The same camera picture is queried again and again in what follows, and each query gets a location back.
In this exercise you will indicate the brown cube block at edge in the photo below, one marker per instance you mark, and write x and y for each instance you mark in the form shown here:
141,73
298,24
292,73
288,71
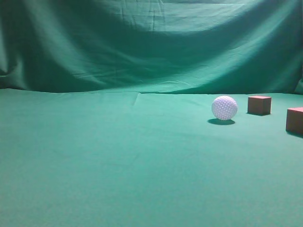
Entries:
294,120

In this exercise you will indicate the white dimpled ball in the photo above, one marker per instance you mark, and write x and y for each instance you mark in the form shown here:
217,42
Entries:
224,108

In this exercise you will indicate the brown wooden cube block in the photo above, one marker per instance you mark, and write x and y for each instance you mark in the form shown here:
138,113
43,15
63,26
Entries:
259,105

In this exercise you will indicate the green cloth backdrop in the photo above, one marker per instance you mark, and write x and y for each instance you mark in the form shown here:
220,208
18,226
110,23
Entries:
106,118

